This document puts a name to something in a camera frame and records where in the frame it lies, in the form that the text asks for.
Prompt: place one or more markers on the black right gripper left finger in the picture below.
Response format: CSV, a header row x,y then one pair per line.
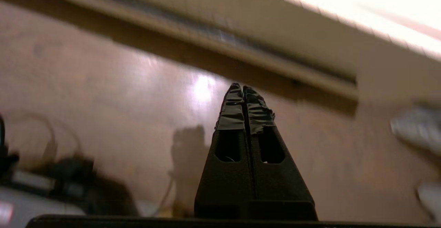
x,y
224,186

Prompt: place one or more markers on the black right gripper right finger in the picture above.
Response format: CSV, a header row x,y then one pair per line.
x,y
282,193

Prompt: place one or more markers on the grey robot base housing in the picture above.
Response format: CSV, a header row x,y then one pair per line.
x,y
20,204

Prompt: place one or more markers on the cream ribbed sideboard cabinet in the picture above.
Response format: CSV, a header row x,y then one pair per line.
x,y
396,80

